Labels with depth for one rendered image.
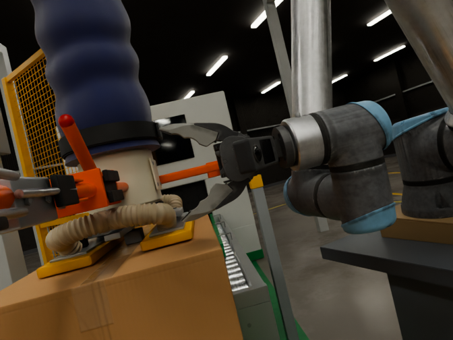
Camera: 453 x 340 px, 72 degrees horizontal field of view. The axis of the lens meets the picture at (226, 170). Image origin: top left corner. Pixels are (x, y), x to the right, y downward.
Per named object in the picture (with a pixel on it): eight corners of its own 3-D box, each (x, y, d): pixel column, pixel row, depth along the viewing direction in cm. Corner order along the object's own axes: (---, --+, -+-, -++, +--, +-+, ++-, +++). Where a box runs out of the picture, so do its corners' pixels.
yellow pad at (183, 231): (162, 226, 92) (158, 209, 92) (195, 217, 93) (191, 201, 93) (141, 252, 58) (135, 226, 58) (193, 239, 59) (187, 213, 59)
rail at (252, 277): (221, 233, 349) (218, 216, 349) (226, 231, 349) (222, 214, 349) (265, 338, 119) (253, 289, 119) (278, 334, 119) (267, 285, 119)
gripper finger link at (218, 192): (196, 228, 54) (230, 187, 55) (196, 234, 48) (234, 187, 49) (182, 216, 54) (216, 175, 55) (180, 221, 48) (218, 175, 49)
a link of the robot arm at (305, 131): (329, 164, 48) (314, 104, 48) (300, 172, 48) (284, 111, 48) (309, 166, 57) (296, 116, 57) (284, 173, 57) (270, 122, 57)
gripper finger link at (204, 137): (161, 134, 54) (211, 154, 55) (157, 129, 48) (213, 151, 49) (168, 118, 54) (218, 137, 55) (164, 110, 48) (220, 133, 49)
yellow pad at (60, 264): (97, 242, 90) (93, 225, 90) (131, 233, 91) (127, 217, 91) (37, 280, 56) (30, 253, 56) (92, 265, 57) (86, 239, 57)
